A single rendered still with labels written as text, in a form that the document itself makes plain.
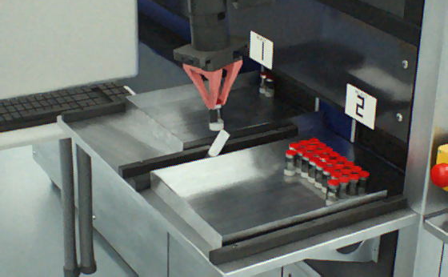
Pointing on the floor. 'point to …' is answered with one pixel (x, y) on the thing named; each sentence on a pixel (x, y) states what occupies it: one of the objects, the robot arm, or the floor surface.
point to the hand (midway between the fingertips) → (215, 101)
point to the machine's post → (426, 139)
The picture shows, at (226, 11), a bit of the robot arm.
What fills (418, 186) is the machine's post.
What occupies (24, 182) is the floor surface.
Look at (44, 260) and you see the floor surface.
